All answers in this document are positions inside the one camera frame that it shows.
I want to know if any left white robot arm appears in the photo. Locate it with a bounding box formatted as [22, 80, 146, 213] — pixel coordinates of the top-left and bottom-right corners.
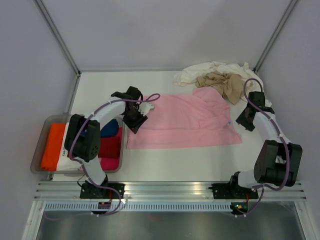
[64, 86, 153, 198]

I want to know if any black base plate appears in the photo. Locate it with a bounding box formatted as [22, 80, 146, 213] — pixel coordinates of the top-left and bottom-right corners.
[79, 181, 125, 200]
[208, 183, 259, 200]

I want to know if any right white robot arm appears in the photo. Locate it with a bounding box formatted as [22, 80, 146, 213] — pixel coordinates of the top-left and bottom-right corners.
[228, 91, 303, 198]

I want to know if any cream white t shirt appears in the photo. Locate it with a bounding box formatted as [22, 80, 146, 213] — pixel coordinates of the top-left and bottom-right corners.
[173, 61, 264, 105]

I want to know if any grey plastic bin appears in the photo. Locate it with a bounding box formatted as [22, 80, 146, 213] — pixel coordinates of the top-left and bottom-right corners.
[30, 114, 128, 176]

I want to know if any orange rolled t shirt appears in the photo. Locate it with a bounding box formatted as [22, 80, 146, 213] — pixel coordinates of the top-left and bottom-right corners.
[40, 123, 66, 171]

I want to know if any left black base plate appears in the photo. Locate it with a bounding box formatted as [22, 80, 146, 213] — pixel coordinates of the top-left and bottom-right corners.
[79, 181, 125, 200]

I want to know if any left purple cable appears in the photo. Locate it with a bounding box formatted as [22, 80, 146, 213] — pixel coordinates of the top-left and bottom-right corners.
[44, 93, 161, 221]

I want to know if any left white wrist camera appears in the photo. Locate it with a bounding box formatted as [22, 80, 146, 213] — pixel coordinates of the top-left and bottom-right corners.
[138, 102, 155, 116]

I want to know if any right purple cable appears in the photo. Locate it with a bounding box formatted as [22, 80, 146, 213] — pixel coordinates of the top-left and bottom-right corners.
[224, 78, 293, 218]

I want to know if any dark red rolled t shirt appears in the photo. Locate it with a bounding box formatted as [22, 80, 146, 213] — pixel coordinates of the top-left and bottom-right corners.
[98, 136, 121, 159]

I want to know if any left aluminium frame post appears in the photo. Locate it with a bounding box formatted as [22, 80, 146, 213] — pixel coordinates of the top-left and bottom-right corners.
[33, 0, 81, 76]

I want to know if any magenta rolled t shirt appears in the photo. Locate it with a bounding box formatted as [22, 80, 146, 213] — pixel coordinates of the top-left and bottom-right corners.
[98, 127, 123, 171]

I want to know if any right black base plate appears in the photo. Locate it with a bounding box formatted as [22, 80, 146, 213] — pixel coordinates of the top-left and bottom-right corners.
[208, 183, 259, 200]

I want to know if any right aluminium frame post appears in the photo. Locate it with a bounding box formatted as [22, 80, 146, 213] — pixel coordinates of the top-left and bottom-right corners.
[253, 0, 300, 73]

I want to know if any white slotted cable duct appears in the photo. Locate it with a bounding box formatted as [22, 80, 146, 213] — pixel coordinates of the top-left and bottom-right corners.
[44, 201, 232, 212]

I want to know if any aluminium frame post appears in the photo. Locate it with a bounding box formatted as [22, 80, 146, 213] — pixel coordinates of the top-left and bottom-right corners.
[253, 0, 300, 73]
[33, 0, 81, 76]

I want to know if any blue rolled t shirt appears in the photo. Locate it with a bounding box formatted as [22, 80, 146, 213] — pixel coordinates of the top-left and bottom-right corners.
[100, 119, 119, 138]

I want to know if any purple cable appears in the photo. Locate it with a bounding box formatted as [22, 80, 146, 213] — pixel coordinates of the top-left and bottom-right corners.
[224, 78, 293, 218]
[44, 93, 161, 221]

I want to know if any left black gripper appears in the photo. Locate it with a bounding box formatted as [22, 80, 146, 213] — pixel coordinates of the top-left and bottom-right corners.
[122, 106, 147, 135]

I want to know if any pink t shirt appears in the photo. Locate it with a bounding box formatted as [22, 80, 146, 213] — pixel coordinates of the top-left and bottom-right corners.
[127, 87, 242, 150]

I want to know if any white rolled t shirt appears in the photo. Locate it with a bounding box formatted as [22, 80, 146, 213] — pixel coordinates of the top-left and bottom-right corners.
[56, 122, 81, 172]

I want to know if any beige tan t shirt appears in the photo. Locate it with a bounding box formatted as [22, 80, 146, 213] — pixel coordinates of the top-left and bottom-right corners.
[195, 71, 244, 105]

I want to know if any aluminium rail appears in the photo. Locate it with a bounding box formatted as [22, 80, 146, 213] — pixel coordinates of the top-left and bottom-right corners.
[33, 181, 307, 202]

